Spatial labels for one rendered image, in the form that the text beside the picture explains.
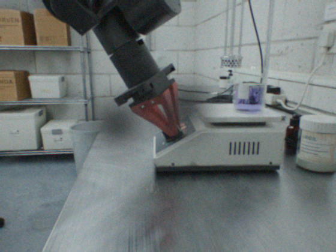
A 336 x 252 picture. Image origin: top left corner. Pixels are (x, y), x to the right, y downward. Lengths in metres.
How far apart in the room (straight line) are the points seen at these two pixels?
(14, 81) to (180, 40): 1.51
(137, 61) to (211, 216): 0.23
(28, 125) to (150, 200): 2.37
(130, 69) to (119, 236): 0.22
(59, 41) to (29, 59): 0.53
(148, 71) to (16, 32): 2.31
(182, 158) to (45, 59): 2.63
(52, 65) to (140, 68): 2.58
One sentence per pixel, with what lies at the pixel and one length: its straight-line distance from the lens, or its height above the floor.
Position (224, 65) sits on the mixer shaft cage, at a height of 0.90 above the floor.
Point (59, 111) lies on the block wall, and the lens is 3.02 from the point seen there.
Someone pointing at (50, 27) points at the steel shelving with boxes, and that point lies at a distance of 2.61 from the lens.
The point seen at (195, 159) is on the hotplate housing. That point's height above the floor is 0.77.
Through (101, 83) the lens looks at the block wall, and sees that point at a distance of 2.91.
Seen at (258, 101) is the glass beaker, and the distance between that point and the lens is 0.46.
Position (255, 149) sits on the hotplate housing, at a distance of 0.45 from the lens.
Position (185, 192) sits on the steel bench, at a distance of 0.39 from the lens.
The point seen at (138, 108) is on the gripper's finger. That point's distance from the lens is 0.43.
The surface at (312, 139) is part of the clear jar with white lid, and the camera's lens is 0.49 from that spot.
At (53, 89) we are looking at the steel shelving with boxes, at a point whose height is 0.64.
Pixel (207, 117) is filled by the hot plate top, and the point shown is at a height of 0.84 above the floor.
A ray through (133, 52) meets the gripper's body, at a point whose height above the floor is 0.93.
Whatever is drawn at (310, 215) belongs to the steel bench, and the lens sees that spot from 0.38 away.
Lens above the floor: 0.93
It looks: 14 degrees down
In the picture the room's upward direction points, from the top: straight up
